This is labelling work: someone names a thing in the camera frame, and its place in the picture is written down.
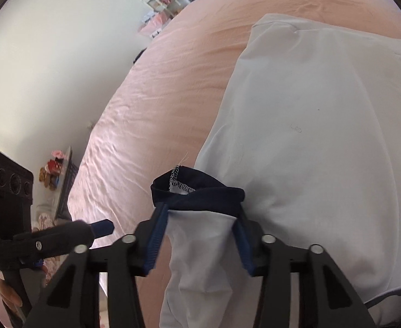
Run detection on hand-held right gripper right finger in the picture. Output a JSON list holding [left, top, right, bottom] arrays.
[[231, 212, 377, 328]]

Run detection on bed with pink sheet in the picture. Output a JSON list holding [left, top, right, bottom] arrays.
[[65, 0, 401, 328]]

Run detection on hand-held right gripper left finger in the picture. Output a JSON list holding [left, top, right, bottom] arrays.
[[31, 202, 170, 328]]

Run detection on person's left hand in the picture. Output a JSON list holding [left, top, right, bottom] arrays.
[[0, 275, 25, 310]]

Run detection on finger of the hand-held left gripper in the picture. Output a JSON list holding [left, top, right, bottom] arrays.
[[14, 219, 115, 263]]

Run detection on pink gift bags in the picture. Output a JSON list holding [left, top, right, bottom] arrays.
[[139, 10, 174, 38]]

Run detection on white shirt with navy trim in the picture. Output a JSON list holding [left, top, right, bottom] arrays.
[[151, 14, 401, 328]]

